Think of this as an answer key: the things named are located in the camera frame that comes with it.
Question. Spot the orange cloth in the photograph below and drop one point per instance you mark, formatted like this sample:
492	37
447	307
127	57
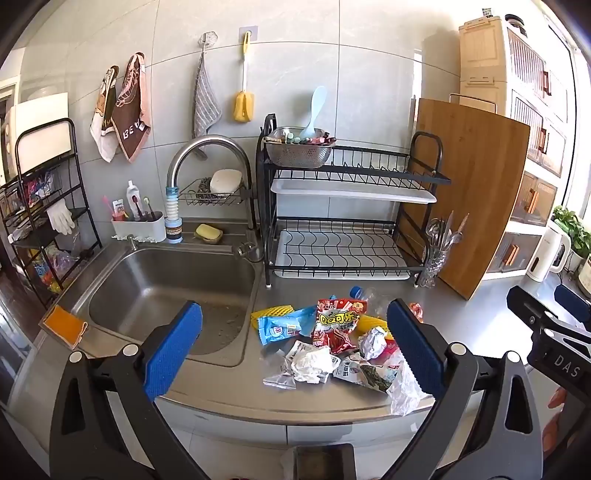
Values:
64	325

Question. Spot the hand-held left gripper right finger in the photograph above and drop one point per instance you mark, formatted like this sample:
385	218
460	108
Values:
413	346

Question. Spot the white tissue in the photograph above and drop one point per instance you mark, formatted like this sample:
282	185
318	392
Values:
314	364

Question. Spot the white board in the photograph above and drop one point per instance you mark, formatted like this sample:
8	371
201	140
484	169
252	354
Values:
41	108

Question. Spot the light blue rice paddle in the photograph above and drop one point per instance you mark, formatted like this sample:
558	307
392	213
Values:
316	106

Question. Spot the dark red utensils bundle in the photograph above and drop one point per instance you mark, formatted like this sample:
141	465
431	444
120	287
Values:
321	137

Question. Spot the person's right hand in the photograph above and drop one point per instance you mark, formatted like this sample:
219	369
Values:
551	429

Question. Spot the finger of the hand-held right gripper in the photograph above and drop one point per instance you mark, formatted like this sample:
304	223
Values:
572	300
521	300

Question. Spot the white green snack bag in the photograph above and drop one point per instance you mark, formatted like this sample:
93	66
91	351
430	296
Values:
364	374

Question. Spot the pink candy wrapper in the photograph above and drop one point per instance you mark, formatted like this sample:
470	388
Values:
392	353

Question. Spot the green potted plant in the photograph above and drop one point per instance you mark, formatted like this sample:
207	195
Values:
572	226

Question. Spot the white toothbrush holder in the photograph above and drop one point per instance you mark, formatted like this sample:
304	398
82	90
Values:
138	229

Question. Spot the metal spoon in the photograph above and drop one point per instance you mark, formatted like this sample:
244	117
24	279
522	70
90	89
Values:
433	230
456	238

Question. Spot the grey striped dish cloth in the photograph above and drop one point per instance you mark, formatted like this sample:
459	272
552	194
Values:
206	106

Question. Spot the silver foil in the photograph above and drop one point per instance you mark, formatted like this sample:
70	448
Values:
373	344

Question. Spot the white rubber glove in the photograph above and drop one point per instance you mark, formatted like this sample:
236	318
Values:
61	219

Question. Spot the curved steel faucet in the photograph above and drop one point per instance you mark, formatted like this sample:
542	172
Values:
203	143

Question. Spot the red snack bag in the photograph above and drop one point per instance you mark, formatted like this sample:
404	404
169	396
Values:
337	323

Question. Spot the blue snack wrapper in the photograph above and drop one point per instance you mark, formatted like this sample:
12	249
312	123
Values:
286	325

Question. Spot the pink brown hand towel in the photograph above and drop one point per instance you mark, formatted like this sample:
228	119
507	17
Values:
131	120

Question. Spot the white electric kettle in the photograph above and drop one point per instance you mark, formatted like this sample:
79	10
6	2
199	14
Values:
545	254

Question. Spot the steel wool scrubber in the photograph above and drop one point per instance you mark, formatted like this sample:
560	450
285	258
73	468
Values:
204	190

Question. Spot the black dish rack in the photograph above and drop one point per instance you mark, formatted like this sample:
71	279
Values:
266	217

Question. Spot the pink toothbrush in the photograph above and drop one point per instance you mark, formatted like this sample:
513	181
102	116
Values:
108	205

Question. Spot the glass fish cutlery holder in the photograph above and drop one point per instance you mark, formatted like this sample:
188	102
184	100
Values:
431	270

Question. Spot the black metal shelf rack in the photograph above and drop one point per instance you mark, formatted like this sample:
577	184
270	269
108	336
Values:
32	235

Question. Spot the blue faucet filter extension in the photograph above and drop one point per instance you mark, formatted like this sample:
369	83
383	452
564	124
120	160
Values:
174	226

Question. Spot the white soap bar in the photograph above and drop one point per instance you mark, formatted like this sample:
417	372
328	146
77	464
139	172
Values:
226	181

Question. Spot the grey base cabinet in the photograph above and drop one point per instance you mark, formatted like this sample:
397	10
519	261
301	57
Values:
240	431

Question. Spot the white toothpaste tube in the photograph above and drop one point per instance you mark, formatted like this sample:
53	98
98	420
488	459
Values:
133	194

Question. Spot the clear torn wrapper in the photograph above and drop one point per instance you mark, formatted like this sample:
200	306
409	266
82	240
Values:
279	374

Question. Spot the pile of colourful packets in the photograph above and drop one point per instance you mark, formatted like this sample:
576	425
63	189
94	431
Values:
44	189

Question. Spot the clear adhesive wall hook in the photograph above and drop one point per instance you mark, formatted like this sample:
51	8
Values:
249	30
207	39

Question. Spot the bamboo cutting board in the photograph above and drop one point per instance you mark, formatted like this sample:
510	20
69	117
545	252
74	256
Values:
475	194

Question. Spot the clear plastic bottle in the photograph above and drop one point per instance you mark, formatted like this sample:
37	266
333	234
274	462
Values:
371	300

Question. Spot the thin straw brush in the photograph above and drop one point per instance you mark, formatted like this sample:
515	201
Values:
462	225

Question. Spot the white brown hand towel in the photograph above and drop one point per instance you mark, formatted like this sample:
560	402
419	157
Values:
104	129

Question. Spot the cream storage cabinet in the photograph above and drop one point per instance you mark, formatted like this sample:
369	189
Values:
485	60

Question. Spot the steel mesh colander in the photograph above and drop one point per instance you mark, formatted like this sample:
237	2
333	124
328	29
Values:
295	154

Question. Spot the yellow foam fruit net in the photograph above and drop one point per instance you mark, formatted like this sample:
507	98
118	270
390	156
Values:
374	325

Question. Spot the yellow bottle brush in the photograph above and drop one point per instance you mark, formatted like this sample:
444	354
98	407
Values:
244	106

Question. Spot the stainless steel sink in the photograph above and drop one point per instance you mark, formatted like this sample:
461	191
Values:
152	295

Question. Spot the green toothbrush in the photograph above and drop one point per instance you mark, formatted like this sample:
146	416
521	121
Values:
148	205

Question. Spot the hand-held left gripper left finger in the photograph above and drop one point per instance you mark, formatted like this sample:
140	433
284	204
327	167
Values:
178	341

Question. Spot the wide white drip tray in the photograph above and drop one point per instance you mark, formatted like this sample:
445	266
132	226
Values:
341	273

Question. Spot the narrow white drip tray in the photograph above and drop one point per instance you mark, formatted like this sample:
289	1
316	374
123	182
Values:
351	191

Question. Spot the orange snack packet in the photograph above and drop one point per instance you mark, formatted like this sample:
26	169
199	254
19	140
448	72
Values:
416	311

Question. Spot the metal table knife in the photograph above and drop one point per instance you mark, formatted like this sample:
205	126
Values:
448	228

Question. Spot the clear plastic bag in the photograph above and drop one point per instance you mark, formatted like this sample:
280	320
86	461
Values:
406	392

